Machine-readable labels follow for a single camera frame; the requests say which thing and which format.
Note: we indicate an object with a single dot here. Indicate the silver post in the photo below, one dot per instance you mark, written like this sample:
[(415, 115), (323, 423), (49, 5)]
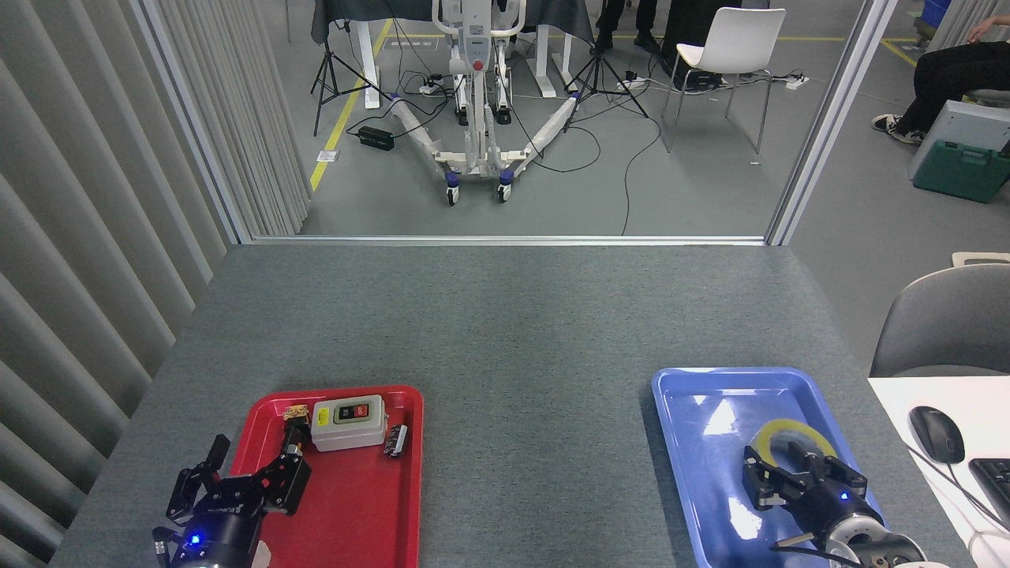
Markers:
[(836, 118), (189, 118)]

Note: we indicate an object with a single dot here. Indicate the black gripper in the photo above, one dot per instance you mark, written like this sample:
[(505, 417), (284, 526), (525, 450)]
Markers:
[(828, 505), (221, 528)]

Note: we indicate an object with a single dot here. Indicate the grey flat box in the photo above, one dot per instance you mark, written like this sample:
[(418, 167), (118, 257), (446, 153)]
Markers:
[(970, 126)]

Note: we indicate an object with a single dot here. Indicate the white desk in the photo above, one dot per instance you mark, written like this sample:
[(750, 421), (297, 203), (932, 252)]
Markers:
[(931, 489)]

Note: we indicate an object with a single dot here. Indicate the blue plastic tray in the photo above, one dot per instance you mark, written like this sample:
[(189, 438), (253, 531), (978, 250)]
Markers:
[(710, 473)]

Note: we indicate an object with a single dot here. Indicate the white power strip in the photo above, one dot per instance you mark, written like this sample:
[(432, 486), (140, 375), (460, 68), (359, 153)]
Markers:
[(797, 81), (631, 81), (432, 87)]

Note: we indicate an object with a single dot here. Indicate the beige chair back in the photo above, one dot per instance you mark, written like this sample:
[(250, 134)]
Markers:
[(978, 258)]

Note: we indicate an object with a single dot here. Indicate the white floor label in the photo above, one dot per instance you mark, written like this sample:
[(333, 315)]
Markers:
[(327, 156)]

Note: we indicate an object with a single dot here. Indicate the seated person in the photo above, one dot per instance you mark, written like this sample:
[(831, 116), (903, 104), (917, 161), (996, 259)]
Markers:
[(955, 75)]

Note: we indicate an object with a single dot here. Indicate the white wheeled stand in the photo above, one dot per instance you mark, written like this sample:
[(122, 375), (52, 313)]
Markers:
[(476, 95)]

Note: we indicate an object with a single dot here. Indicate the grey vertical blinds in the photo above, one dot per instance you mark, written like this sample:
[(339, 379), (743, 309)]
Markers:
[(79, 237)]

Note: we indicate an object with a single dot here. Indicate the red plastic tray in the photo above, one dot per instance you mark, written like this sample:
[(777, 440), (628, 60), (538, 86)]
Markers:
[(355, 505)]

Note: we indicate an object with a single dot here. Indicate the white table leg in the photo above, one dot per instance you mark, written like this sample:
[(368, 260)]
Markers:
[(367, 71), (544, 71)]

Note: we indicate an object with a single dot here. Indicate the green case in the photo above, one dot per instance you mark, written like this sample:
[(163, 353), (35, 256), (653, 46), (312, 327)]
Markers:
[(959, 170)]

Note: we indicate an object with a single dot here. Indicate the black power adapter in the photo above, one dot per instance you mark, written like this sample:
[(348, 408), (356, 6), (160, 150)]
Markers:
[(375, 138)]

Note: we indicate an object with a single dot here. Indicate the grey chair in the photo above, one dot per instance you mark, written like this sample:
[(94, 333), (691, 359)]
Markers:
[(947, 323)]

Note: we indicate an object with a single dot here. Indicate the yellow tape roll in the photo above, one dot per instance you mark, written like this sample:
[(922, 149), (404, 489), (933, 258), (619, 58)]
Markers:
[(789, 428)]

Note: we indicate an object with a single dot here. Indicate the small gold electrical part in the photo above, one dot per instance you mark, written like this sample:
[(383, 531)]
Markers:
[(295, 412)]

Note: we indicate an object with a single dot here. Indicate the white chair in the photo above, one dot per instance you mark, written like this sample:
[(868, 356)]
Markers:
[(738, 39)]

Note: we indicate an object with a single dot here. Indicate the black computer mouse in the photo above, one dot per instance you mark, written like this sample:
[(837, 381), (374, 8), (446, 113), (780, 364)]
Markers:
[(937, 434)]

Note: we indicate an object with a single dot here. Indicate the black tripod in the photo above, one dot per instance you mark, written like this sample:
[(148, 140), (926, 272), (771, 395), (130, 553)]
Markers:
[(327, 75), (600, 71)]

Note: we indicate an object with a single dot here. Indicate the black orange push button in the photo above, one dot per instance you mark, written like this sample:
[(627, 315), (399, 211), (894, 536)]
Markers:
[(295, 430)]

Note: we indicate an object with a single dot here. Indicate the small black toggle switch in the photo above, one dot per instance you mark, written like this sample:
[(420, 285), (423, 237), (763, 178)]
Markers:
[(395, 440)]

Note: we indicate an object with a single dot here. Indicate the blue bin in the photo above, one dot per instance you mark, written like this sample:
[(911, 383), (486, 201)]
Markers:
[(935, 16)]

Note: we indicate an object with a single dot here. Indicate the black keyboard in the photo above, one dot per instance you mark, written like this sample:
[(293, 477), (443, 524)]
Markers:
[(996, 485)]

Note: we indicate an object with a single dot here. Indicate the silver rail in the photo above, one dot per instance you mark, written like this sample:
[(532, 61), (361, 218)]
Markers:
[(505, 240)]

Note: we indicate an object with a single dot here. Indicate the standing person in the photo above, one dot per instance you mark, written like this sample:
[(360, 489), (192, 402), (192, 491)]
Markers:
[(611, 20)]

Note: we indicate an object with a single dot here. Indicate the grey on-off switch box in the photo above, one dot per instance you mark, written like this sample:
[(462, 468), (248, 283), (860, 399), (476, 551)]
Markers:
[(347, 422)]

